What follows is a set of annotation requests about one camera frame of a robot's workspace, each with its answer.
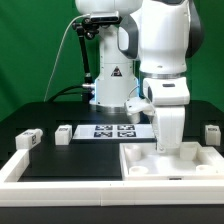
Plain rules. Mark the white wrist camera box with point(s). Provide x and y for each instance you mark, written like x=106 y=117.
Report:
x=134 y=106

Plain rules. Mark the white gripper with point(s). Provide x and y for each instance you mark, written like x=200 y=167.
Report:
x=168 y=98

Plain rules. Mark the white square tabletop panel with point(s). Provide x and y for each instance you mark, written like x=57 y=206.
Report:
x=141 y=161

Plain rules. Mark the white U-shaped obstacle fence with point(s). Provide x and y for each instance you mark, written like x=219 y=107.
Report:
x=14 y=192

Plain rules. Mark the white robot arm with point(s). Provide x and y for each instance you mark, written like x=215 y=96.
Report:
x=144 y=45

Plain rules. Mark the grey camera on mount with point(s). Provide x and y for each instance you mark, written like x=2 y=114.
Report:
x=104 y=17

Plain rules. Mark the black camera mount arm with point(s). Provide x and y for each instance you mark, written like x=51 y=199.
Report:
x=84 y=50

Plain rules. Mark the white fiducial marker sheet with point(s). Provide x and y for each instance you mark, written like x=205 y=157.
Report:
x=114 y=131

